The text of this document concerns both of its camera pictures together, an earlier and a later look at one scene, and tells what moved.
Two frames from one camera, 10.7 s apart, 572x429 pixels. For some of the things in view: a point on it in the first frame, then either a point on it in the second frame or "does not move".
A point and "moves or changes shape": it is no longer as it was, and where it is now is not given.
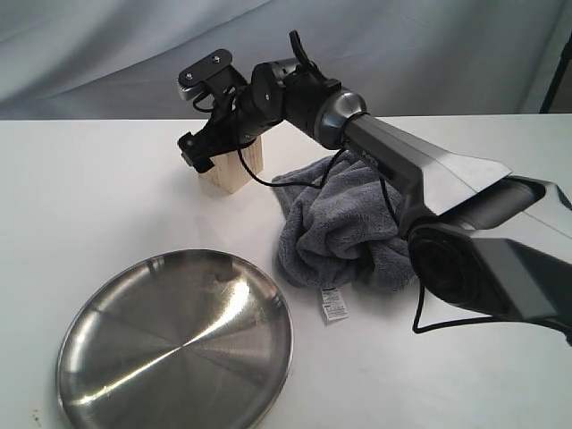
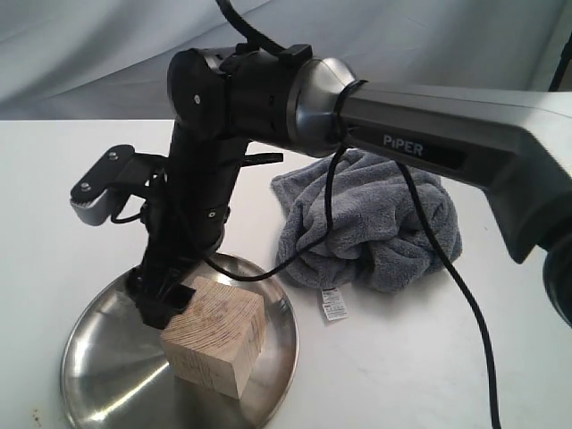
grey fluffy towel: x=342 y=224 does not move
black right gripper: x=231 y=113 -> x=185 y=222
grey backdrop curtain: x=121 y=59 does not move
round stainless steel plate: x=187 y=340 does not move
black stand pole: x=567 y=54 does not move
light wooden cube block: x=229 y=172 moves or changes shape
